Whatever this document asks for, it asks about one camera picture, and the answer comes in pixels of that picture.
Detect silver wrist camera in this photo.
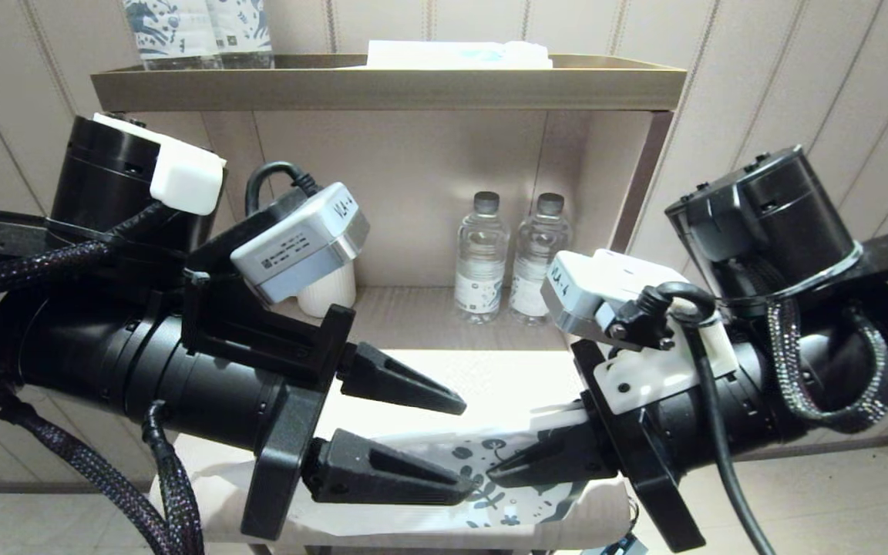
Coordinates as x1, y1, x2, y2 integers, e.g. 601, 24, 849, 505
230, 183, 372, 305
540, 248, 691, 352

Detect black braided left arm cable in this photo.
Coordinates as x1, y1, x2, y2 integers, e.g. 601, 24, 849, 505
0, 197, 206, 555

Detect white blue patterned pouch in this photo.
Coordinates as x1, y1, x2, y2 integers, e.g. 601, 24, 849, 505
122, 0, 223, 72
205, 0, 275, 70

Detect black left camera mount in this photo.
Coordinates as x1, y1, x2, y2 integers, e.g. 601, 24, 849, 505
182, 266, 352, 378

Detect beige wooden shelf cabinet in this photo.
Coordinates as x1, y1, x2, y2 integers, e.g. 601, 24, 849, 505
89, 52, 688, 555

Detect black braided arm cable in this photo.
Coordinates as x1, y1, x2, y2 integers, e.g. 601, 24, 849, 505
768, 297, 888, 432
0, 197, 206, 555

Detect black left camera cable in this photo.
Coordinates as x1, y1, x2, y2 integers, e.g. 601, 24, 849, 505
245, 160, 321, 220

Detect white blue tissue pack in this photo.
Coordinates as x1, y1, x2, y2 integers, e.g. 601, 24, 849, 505
340, 40, 554, 70

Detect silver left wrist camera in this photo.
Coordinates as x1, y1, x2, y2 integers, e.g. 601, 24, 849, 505
230, 183, 372, 305

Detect black camera cable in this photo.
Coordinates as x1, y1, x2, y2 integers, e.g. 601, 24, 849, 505
610, 281, 776, 555
245, 160, 321, 220

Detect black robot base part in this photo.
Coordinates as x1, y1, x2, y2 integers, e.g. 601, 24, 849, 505
583, 532, 649, 555

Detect black right camera cable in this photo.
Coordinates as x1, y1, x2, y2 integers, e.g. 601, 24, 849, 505
610, 281, 776, 555

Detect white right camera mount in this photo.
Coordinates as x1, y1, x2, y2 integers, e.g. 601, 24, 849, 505
590, 316, 739, 421

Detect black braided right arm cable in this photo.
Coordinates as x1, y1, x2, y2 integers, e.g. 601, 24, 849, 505
768, 297, 888, 432

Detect clear plastic water bottle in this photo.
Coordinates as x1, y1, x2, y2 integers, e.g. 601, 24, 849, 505
510, 193, 573, 327
454, 191, 508, 325

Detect white floral zip pouch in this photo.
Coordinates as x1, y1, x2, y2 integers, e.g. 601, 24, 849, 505
190, 405, 630, 537

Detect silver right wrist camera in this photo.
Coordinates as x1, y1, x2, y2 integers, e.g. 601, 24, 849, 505
540, 248, 691, 352

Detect white ribbed mug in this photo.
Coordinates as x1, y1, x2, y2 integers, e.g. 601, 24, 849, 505
298, 262, 358, 318

